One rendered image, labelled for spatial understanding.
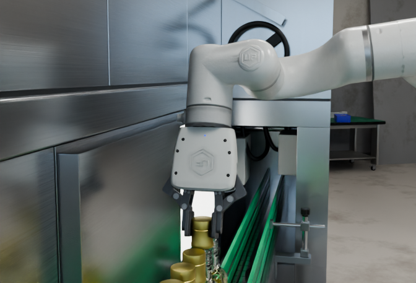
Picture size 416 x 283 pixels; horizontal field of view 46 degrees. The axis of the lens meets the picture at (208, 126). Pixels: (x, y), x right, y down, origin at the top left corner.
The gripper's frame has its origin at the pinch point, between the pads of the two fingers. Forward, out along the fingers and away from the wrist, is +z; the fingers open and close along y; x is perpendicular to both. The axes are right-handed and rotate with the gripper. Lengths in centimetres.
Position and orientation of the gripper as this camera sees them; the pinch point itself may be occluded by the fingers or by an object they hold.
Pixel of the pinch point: (202, 224)
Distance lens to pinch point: 78.8
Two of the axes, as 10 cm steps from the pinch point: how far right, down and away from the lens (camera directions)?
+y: 9.8, 0.2, -2.1
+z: -0.6, 9.8, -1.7
